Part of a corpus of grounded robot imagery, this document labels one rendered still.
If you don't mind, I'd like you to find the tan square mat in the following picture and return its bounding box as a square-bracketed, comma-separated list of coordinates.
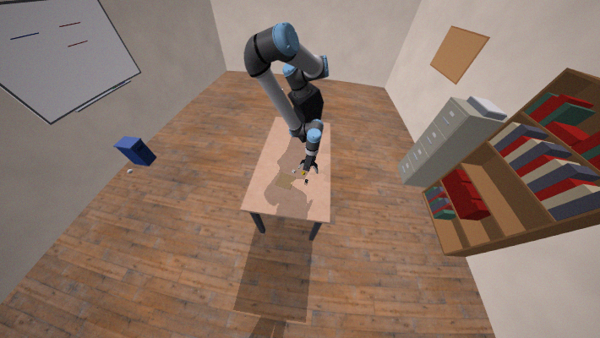
[275, 172, 296, 190]

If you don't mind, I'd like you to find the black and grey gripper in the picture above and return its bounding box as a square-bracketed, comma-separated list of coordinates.
[298, 155, 319, 174]

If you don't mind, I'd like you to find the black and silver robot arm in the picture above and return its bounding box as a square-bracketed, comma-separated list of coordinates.
[244, 22, 329, 172]

